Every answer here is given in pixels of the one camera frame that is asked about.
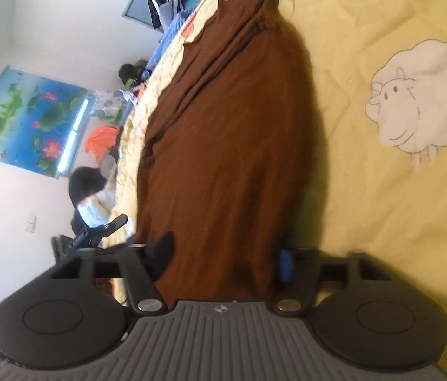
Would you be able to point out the grey flat panel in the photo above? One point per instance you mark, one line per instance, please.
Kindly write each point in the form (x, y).
(138, 10)

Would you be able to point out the white wall switch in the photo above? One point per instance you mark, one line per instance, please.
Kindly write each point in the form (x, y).
(30, 224)

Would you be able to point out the black fuzzy cloth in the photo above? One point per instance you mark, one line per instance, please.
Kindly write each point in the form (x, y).
(84, 184)

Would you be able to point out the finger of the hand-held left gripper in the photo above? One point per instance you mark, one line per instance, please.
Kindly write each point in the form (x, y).
(102, 228)

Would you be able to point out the white knitted cloth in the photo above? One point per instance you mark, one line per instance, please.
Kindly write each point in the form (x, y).
(94, 208)

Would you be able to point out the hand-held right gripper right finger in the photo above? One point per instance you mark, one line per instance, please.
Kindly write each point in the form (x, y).
(286, 264)

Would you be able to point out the yellow printed blanket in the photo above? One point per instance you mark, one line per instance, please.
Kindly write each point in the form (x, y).
(366, 20)

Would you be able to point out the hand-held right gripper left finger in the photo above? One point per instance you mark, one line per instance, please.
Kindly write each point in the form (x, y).
(162, 252)

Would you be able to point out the dark green cloth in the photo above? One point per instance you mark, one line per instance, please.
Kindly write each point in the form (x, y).
(130, 73)

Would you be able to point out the orange cloth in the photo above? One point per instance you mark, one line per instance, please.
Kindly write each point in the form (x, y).
(102, 139)

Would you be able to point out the lotus pond wall poster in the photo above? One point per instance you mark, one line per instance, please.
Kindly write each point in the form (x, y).
(25, 119)

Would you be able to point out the brown knitted garment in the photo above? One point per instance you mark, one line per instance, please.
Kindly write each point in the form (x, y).
(223, 147)

